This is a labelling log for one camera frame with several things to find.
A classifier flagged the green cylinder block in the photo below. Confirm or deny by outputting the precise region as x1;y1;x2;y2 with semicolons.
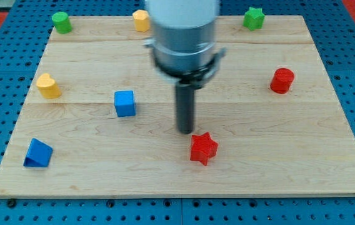
51;11;73;34

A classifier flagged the wooden board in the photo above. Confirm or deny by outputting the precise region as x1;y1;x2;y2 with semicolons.
0;16;355;199

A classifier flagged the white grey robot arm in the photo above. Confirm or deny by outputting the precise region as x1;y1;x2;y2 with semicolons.
145;0;226;89

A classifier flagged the blue triangular prism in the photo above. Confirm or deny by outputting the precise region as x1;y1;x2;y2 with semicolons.
23;138;53;168

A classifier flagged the red cylinder block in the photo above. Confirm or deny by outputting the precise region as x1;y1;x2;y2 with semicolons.
269;68;295;94

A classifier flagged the green star block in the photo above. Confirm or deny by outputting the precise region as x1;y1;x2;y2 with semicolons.
242;7;265;31

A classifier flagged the yellow heart block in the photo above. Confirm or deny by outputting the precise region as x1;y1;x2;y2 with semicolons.
36;73;62;99

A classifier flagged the red star block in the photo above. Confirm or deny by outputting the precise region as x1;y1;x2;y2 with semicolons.
190;132;219;166

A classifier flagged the yellow hexagon block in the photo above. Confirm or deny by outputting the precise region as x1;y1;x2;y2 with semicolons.
132;9;151;32

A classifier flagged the blue cube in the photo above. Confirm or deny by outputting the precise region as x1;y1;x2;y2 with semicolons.
114;90;136;117

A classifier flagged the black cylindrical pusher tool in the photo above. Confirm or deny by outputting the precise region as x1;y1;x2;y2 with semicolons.
175;82;194;134

